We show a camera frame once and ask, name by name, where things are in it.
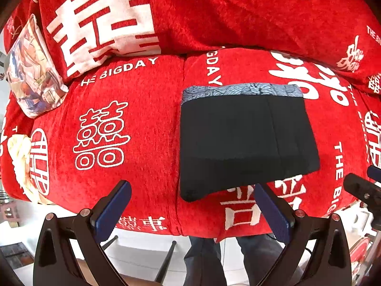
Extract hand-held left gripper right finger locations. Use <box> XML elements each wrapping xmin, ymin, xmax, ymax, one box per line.
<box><xmin>253</xmin><ymin>183</ymin><xmax>353</xmax><ymax>286</ymax></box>

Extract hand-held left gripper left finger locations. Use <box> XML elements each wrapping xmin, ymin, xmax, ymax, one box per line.
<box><xmin>33</xmin><ymin>179</ymin><xmax>133</xmax><ymax>286</ymax></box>

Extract black pants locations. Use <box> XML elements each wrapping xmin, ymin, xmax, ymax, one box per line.
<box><xmin>179</xmin><ymin>83</ymin><xmax>321</xmax><ymax>202</ymax></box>

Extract black sofa leg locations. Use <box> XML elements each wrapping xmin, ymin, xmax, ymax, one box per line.
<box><xmin>155</xmin><ymin>240</ymin><xmax>178</xmax><ymax>283</ymax></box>
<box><xmin>102</xmin><ymin>235</ymin><xmax>119</xmax><ymax>250</ymax></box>

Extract red white round item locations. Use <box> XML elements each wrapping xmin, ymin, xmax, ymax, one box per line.
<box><xmin>349</xmin><ymin>235</ymin><xmax>373</xmax><ymax>263</ymax></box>

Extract person's legs in jeans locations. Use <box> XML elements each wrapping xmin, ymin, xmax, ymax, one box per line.
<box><xmin>183</xmin><ymin>235</ymin><xmax>301</xmax><ymax>286</ymax></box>

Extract red printed sofa cover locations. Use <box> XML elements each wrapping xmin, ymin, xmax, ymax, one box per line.
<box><xmin>0</xmin><ymin>0</ymin><xmax>381</xmax><ymax>243</ymax></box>

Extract brown wooden rack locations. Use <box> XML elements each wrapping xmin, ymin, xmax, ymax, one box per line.
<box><xmin>0</xmin><ymin>201</ymin><xmax>21</xmax><ymax>227</ymax></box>

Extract cream cloth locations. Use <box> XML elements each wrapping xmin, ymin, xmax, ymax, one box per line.
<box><xmin>6</xmin><ymin>134</ymin><xmax>52</xmax><ymax>206</ymax></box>

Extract dark low shelf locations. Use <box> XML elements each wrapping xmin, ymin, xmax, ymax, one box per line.
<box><xmin>0</xmin><ymin>242</ymin><xmax>34</xmax><ymax>270</ymax></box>

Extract printed pillow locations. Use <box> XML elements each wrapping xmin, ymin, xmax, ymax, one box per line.
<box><xmin>4</xmin><ymin>13</ymin><xmax>70</xmax><ymax>119</ymax></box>

